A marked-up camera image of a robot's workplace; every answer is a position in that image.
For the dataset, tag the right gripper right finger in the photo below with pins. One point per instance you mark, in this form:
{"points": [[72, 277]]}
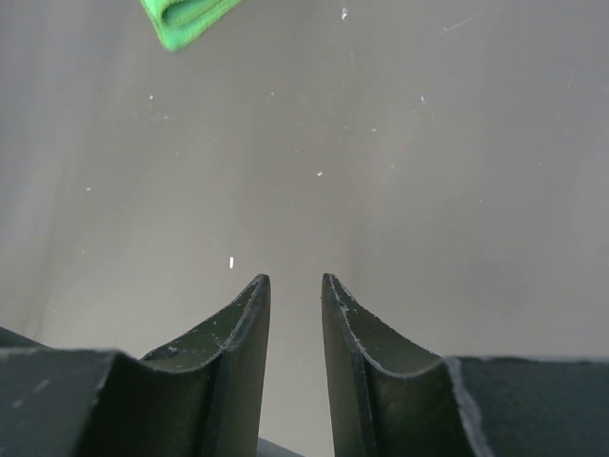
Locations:
{"points": [[390, 397]]}

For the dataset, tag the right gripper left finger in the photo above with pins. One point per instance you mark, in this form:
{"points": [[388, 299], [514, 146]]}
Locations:
{"points": [[199, 394]]}

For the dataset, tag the green microfiber towel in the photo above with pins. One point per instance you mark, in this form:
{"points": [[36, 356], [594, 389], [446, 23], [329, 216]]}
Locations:
{"points": [[178, 23]]}

